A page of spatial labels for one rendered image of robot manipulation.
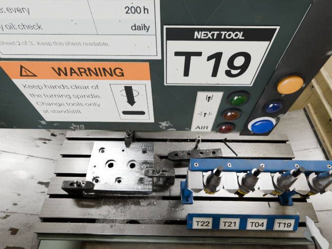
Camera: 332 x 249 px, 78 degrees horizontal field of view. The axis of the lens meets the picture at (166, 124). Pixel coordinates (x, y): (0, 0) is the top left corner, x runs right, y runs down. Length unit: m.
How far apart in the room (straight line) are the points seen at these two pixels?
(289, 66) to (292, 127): 1.22
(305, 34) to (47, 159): 1.44
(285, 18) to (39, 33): 0.21
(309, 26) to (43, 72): 0.26
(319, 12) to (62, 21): 0.21
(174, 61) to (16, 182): 1.34
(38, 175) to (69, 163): 0.36
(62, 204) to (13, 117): 0.77
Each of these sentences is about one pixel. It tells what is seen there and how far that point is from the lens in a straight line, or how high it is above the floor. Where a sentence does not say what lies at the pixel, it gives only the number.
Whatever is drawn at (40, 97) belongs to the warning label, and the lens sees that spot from 0.30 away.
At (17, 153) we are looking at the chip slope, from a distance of 1.54.
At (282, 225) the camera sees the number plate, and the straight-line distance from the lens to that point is 1.05.
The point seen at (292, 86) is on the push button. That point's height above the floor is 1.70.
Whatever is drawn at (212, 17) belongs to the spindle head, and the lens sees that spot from 0.20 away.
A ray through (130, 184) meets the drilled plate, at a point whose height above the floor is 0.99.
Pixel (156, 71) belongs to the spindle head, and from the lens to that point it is 0.23.
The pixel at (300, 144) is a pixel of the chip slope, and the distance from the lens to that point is 1.42.
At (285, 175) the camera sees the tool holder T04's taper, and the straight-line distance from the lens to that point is 0.72.
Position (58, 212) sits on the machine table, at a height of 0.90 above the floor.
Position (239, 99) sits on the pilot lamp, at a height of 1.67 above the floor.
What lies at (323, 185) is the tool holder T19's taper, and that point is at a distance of 0.80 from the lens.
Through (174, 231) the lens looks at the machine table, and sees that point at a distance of 0.97.
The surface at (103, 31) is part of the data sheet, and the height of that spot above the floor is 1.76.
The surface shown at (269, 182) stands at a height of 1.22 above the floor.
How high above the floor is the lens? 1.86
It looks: 56 degrees down
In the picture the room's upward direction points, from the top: straight up
